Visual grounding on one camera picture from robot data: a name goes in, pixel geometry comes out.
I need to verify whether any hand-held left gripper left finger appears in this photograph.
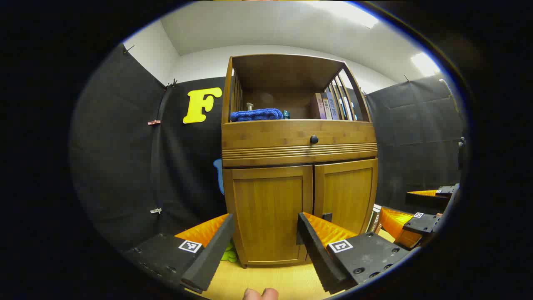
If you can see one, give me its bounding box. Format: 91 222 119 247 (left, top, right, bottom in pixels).
123 213 236 294

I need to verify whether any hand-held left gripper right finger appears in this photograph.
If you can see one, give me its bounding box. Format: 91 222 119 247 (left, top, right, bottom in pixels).
297 212 411 294

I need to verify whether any wooden shoe cabinet door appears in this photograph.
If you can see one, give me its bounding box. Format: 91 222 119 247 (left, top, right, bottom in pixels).
224 165 314 266
313 158 379 236

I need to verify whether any wooden double-door shoe cabinet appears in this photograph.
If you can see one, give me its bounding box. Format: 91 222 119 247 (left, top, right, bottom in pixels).
221 53 379 268

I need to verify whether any wooden cabinet drawer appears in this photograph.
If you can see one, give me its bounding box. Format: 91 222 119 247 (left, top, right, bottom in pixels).
222 120 378 168

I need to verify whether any green frog toy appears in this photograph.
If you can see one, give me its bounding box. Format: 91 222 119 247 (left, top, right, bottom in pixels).
221 244 238 263

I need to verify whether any brown standing book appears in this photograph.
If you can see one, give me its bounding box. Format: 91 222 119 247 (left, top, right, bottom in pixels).
370 204 383 234

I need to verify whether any ceiling light panel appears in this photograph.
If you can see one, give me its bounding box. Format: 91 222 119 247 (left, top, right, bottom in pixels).
325 1 380 29
411 52 441 77

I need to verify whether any tan spine book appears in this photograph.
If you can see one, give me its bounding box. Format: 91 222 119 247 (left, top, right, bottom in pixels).
321 93 334 120

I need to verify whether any mauve spine book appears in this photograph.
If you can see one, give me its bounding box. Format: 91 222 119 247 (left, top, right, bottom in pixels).
310 93 326 120

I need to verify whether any blue folded towel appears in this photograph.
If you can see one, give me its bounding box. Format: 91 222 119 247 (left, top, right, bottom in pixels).
230 108 284 122

